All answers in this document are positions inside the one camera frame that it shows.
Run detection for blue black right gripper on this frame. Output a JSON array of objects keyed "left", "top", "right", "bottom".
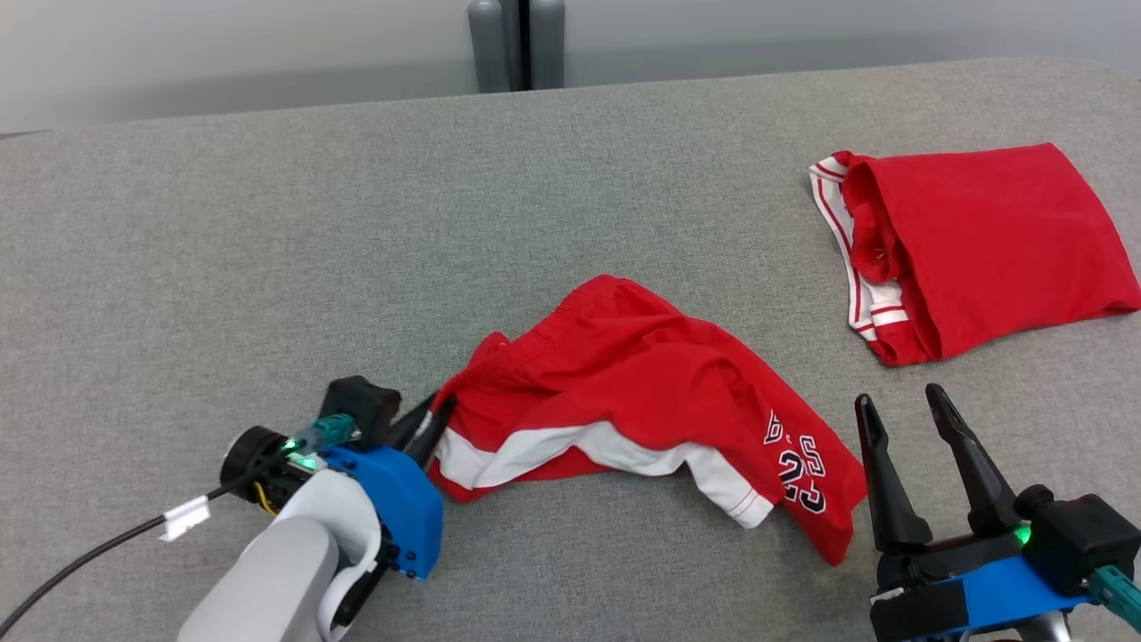
[{"left": 854, "top": 383, "right": 1093, "bottom": 642}]

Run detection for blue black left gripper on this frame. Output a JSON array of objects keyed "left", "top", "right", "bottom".
[{"left": 321, "top": 394, "right": 457, "bottom": 580}]

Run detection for red white-trimmed shorts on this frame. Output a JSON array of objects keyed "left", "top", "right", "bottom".
[{"left": 426, "top": 275, "right": 868, "bottom": 567}]

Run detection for red Bulls jersey shirt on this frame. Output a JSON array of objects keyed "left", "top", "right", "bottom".
[{"left": 809, "top": 143, "right": 1141, "bottom": 368}]

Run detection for black cable with teal plug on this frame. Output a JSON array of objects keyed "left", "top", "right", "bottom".
[
  {"left": 1089, "top": 566, "right": 1141, "bottom": 630},
  {"left": 0, "top": 415, "right": 362, "bottom": 636}
]

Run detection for grey metal partition post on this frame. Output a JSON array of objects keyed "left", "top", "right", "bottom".
[{"left": 467, "top": 0, "right": 567, "bottom": 94}]

